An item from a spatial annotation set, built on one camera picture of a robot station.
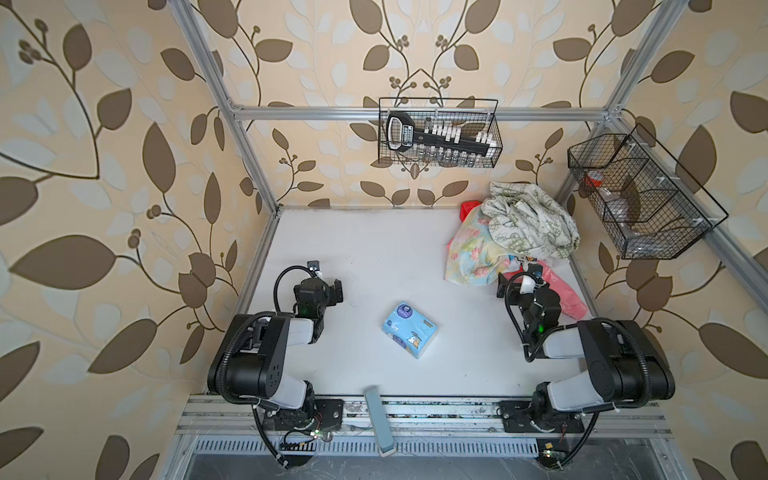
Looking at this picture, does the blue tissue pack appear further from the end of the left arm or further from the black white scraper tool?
the black white scraper tool

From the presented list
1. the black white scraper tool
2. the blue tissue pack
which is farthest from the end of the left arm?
the black white scraper tool

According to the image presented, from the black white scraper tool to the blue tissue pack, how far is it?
500 millimetres

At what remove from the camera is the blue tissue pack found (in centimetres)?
83

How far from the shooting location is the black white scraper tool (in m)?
0.84
